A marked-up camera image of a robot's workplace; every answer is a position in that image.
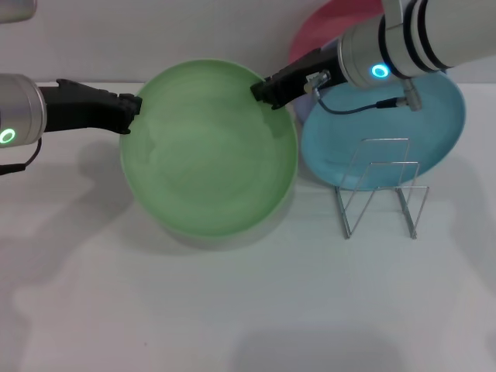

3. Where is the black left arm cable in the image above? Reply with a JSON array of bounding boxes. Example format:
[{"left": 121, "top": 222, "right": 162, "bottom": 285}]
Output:
[{"left": 0, "top": 136, "right": 43, "bottom": 176}]

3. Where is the red plastic plate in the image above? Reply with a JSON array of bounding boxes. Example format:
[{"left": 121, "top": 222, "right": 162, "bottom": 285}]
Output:
[{"left": 288, "top": 0, "right": 385, "bottom": 64}]

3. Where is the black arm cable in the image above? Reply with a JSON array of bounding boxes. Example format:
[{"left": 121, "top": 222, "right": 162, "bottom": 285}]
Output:
[
  {"left": 306, "top": 69, "right": 420, "bottom": 115},
  {"left": 0, "top": 136, "right": 43, "bottom": 176}
]

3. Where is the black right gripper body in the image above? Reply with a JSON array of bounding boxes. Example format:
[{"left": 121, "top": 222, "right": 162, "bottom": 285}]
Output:
[{"left": 266, "top": 46, "right": 346, "bottom": 106}]

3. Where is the silver wire plate rack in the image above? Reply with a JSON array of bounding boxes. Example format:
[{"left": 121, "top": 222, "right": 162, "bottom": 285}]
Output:
[{"left": 333, "top": 136, "right": 430, "bottom": 241}]

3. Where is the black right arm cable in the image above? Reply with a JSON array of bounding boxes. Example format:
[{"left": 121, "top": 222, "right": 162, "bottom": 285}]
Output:
[{"left": 306, "top": 69, "right": 420, "bottom": 115}]

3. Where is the blue plastic plate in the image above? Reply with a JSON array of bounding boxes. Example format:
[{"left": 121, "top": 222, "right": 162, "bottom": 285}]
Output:
[{"left": 300, "top": 71, "right": 467, "bottom": 191}]

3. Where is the purple plastic plate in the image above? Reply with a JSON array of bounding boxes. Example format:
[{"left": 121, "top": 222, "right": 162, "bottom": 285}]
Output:
[{"left": 292, "top": 38, "right": 342, "bottom": 126}]

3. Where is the green plastic plate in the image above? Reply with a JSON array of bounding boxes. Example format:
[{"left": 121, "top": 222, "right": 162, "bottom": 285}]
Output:
[{"left": 119, "top": 57, "right": 299, "bottom": 237}]

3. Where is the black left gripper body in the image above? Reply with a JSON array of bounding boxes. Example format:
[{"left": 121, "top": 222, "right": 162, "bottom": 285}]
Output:
[{"left": 37, "top": 78, "right": 122, "bottom": 135}]

